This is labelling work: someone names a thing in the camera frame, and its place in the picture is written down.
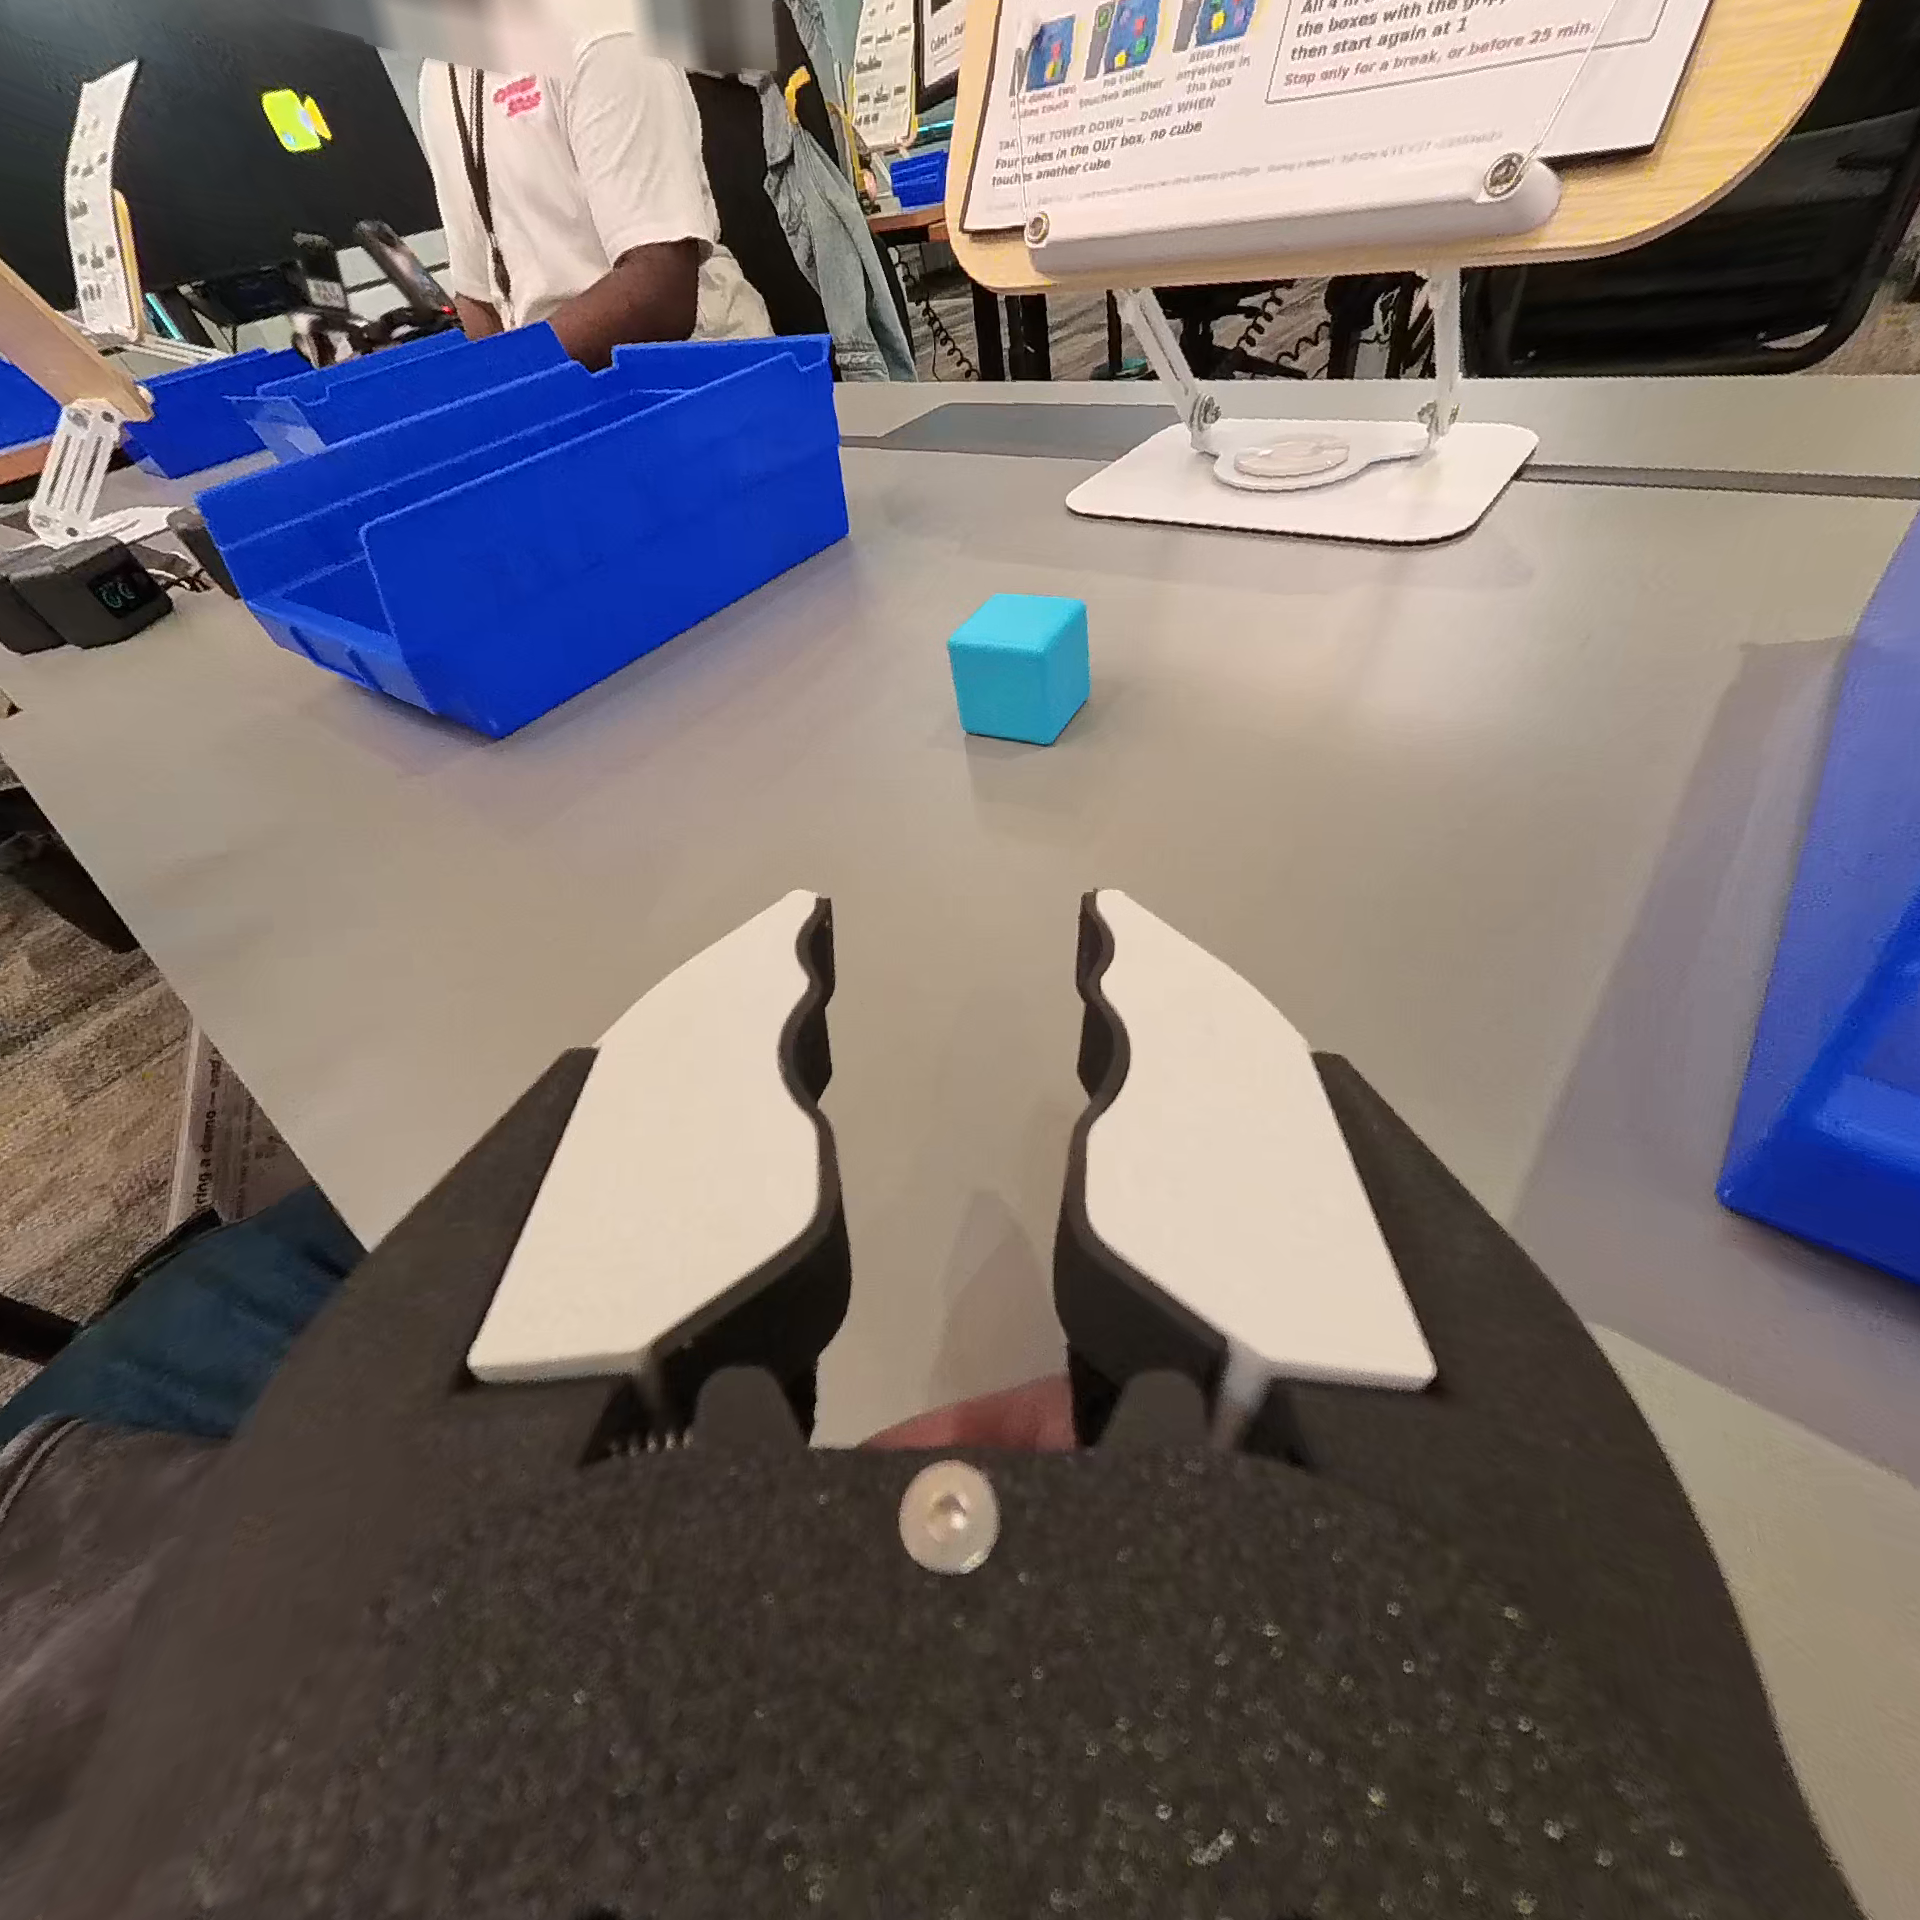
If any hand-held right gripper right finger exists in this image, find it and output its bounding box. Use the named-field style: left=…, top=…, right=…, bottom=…
left=1054, top=886, right=1439, bottom=1449

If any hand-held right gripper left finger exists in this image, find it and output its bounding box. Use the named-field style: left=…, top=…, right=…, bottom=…
left=463, top=889, right=853, bottom=1442

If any light blue cube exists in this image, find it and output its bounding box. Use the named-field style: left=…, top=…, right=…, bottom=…
left=947, top=592, right=1093, bottom=750

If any printed paper sheet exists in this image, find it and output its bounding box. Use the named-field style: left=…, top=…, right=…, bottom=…
left=166, top=1026, right=310, bottom=1234

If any person's leg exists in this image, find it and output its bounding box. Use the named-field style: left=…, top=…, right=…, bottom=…
left=0, top=1183, right=371, bottom=1450

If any black power adapter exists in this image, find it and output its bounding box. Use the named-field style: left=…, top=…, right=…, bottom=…
left=164, top=506, right=245, bottom=601

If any wooden board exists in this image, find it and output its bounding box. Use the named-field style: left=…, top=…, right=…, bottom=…
left=943, top=0, right=1866, bottom=297
left=0, top=256, right=155, bottom=425

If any printed instruction sheet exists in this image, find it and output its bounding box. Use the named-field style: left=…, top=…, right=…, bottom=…
left=960, top=0, right=1715, bottom=280

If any black display screen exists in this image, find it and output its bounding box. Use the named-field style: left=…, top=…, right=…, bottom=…
left=0, top=16, right=446, bottom=311

